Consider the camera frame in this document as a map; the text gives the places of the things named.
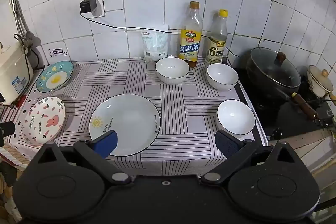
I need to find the cream rice cooker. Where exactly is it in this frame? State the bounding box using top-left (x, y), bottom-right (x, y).
top-left (0, 42), bottom-right (35, 106)

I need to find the black power cable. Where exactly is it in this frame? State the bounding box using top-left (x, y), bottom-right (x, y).
top-left (80, 12), bottom-right (241, 59)

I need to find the black wok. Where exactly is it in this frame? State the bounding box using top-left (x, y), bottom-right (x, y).
top-left (245, 55), bottom-right (334, 128)

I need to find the amber cooking wine bottle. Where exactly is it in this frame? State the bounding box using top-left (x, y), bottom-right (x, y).
top-left (179, 1), bottom-right (203, 68)

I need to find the black power adapter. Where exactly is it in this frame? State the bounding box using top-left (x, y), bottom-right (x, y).
top-left (80, 0), bottom-right (97, 14)

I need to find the pink rabbit print plate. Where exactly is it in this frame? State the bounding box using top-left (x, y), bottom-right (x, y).
top-left (20, 97), bottom-right (66, 146)

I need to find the clear vinegar bottle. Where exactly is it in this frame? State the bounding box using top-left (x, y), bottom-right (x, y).
top-left (205, 9), bottom-right (228, 65)

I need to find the black stove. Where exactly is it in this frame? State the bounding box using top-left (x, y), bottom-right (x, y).
top-left (228, 55), bottom-right (336, 141)

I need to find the white ribbed bowl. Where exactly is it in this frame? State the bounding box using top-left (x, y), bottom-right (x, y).
top-left (216, 99), bottom-right (256, 138)
top-left (206, 63), bottom-right (239, 90)
top-left (155, 57), bottom-right (190, 85)

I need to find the striped table mat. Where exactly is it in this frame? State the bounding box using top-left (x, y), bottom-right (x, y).
top-left (0, 58), bottom-right (269, 180)

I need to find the rice cooker power cord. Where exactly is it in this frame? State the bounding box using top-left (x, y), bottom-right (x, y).
top-left (13, 33), bottom-right (45, 70)

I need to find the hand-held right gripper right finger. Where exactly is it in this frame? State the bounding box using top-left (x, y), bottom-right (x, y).
top-left (201, 130), bottom-right (302, 185)

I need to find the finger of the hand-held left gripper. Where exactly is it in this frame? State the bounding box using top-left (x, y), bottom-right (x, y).
top-left (0, 121), bottom-right (16, 137)

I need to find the hanging metal utensil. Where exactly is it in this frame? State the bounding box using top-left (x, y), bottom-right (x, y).
top-left (7, 0), bottom-right (35, 46)

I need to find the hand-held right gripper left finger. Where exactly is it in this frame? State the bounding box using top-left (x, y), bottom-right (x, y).
top-left (31, 131), bottom-right (132, 186)

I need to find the floral patterned cloth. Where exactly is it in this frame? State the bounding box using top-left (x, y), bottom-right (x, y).
top-left (0, 147), bottom-right (34, 223)

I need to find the white powder bag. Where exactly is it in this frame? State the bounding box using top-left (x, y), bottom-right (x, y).
top-left (141, 25), bottom-right (170, 62)

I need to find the blue fried egg plate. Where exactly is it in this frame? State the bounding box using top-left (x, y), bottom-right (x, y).
top-left (36, 61), bottom-right (74, 93)

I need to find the glass wok lid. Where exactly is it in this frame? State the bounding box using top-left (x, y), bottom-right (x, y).
top-left (249, 47), bottom-right (302, 88)

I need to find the small white wall sticker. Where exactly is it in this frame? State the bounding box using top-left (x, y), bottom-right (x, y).
top-left (48, 47), bottom-right (69, 57)

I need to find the white wall socket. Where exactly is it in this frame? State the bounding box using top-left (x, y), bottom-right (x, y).
top-left (89, 0), bottom-right (106, 18)

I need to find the white sun print plate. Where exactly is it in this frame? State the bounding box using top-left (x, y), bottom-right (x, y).
top-left (89, 94), bottom-right (161, 157)

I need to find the cream enamel pot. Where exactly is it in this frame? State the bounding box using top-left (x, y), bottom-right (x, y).
top-left (307, 64), bottom-right (336, 102)

